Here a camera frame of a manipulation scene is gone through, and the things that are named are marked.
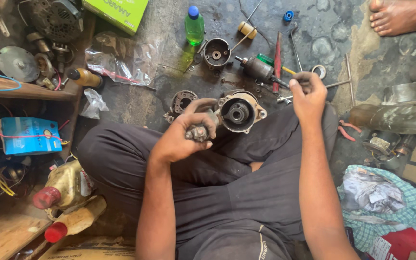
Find person's left hand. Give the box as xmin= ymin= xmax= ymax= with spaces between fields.
xmin=151 ymin=98 xmax=219 ymax=165

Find person's right hand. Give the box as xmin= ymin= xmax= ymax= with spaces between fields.
xmin=289 ymin=71 xmax=328 ymax=125

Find grey starter motor housing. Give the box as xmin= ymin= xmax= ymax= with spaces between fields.
xmin=185 ymin=89 xmax=268 ymax=143

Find round brush holder plate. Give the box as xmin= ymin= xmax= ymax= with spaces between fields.
xmin=163 ymin=90 xmax=199 ymax=124

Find round metal end cap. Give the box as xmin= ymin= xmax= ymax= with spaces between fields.
xmin=203 ymin=38 xmax=232 ymax=69

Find starter motor armature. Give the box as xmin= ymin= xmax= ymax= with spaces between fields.
xmin=235 ymin=56 xmax=290 ymax=89

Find person's black trousers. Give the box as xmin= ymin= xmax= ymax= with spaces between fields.
xmin=76 ymin=104 xmax=339 ymax=260

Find green bottle with blue cap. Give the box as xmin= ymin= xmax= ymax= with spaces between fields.
xmin=184 ymin=5 xmax=205 ymax=47

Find red flat file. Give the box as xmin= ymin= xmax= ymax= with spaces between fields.
xmin=272 ymin=31 xmax=283 ymax=94

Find clear plastic bag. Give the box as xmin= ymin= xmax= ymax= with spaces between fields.
xmin=84 ymin=31 xmax=166 ymax=87

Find crumpled white plastic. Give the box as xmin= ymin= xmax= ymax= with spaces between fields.
xmin=79 ymin=88 xmax=110 ymax=120

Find thin metal rod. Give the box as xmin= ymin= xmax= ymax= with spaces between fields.
xmin=289 ymin=25 xmax=305 ymax=73

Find yellow bottle with black cap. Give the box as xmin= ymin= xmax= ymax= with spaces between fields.
xmin=67 ymin=68 xmax=104 ymax=89

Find green carton box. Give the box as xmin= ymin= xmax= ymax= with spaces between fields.
xmin=81 ymin=0 xmax=150 ymax=36

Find oil jug with red cap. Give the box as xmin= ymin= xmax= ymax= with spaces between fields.
xmin=32 ymin=159 xmax=95 ymax=218

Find yellowish bottle with red cap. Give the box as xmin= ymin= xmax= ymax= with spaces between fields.
xmin=44 ymin=195 xmax=107 ymax=243

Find heap of small metal parts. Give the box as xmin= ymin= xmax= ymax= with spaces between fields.
xmin=25 ymin=31 xmax=76 ymax=91

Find blue box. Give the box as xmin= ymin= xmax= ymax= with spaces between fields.
xmin=0 ymin=117 xmax=63 ymax=156

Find dirty alternator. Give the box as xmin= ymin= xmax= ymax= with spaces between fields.
xmin=27 ymin=0 xmax=85 ymax=44

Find wooden shelf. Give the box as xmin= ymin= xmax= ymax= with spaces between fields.
xmin=0 ymin=70 xmax=83 ymax=159

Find small motor part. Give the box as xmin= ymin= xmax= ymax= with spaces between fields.
xmin=361 ymin=130 xmax=402 ymax=156

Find crumpled grey paper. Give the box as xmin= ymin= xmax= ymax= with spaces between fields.
xmin=341 ymin=168 xmax=407 ymax=214

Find round metal disc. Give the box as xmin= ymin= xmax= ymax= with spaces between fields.
xmin=0 ymin=46 xmax=41 ymax=83

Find grey metal casing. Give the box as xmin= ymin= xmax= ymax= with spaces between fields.
xmin=381 ymin=81 xmax=416 ymax=106

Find wooden board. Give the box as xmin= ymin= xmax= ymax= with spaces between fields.
xmin=0 ymin=213 xmax=52 ymax=260

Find green checkered cloth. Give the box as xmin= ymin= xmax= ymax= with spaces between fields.
xmin=337 ymin=165 xmax=416 ymax=254

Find red and white box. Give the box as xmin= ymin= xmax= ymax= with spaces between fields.
xmin=368 ymin=225 xmax=416 ymax=260

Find green handled screwdriver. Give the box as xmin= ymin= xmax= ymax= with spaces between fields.
xmin=256 ymin=53 xmax=297 ymax=76

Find cream handled awl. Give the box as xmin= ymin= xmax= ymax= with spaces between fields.
xmin=230 ymin=0 xmax=263 ymax=53

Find metal ring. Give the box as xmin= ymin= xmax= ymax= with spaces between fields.
xmin=311 ymin=65 xmax=327 ymax=80

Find red handled pliers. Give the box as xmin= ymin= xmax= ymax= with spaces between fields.
xmin=338 ymin=119 xmax=362 ymax=142

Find metal T-handle wrench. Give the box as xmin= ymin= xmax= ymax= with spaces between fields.
xmin=276 ymin=53 xmax=356 ymax=107

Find tangle of wires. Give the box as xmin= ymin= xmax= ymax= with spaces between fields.
xmin=0 ymin=155 xmax=32 ymax=203

